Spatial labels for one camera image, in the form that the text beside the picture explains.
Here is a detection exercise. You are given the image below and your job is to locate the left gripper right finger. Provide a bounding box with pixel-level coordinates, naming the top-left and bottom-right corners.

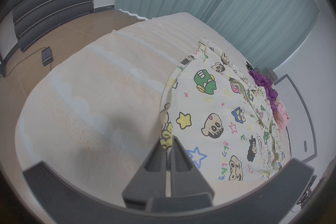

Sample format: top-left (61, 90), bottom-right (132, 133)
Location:
top-left (169, 136), bottom-right (215, 208)

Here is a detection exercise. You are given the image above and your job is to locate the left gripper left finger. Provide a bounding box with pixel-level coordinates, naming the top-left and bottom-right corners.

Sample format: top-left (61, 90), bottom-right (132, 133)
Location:
top-left (121, 136), bottom-right (169, 212)

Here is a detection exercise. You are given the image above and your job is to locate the white printed pyjama top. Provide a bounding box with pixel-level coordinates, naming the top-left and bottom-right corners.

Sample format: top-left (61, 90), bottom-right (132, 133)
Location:
top-left (160, 37), bottom-right (286, 182)

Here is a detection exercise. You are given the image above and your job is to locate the bed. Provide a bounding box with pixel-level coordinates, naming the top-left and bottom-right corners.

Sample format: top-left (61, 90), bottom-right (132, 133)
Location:
top-left (14, 12), bottom-right (319, 208)

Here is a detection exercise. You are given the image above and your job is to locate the pink garment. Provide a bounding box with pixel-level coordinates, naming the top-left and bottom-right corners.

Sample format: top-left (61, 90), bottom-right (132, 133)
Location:
top-left (273, 102), bottom-right (291, 132)

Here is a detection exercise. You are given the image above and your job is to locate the purple satin garment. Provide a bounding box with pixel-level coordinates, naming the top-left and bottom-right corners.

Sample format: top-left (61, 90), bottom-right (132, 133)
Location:
top-left (248, 69), bottom-right (279, 113)

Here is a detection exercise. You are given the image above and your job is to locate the black garment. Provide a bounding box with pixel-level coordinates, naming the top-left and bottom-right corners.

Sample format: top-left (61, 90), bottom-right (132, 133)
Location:
top-left (245, 61), bottom-right (263, 73)

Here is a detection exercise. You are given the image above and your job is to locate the grey white bedside table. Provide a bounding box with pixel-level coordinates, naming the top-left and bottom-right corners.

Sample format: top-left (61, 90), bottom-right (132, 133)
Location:
top-left (262, 67), bottom-right (278, 81)

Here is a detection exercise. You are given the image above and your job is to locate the black power adapter box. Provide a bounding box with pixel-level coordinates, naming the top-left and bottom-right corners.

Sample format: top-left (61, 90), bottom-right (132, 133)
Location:
top-left (41, 46), bottom-right (55, 66)

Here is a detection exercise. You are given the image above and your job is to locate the dark grey chest of drawers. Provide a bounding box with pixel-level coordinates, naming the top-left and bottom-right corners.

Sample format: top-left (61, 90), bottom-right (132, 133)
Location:
top-left (12, 0), bottom-right (96, 53)

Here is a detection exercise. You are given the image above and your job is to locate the black cable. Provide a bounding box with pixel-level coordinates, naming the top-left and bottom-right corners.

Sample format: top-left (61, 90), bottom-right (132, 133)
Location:
top-left (4, 47), bottom-right (53, 78)

